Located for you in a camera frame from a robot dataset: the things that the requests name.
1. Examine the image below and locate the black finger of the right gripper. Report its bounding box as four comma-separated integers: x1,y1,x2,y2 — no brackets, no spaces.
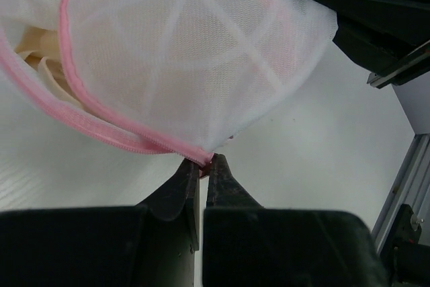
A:
313,0,429,87

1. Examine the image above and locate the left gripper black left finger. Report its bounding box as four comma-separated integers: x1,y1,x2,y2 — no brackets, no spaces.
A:
1,161,200,286

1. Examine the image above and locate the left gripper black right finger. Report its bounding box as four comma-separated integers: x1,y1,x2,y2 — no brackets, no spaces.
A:
202,154,388,286

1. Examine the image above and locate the white mesh laundry bag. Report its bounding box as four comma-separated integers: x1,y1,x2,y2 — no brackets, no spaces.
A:
0,0,339,212

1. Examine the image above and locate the beige bra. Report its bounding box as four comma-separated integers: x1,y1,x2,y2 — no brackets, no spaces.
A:
15,27,89,112

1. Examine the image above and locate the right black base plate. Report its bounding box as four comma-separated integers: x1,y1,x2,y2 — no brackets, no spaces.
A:
381,204,429,286

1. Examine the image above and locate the aluminium rail frame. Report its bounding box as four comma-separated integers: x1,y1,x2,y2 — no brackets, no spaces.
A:
372,134,429,261

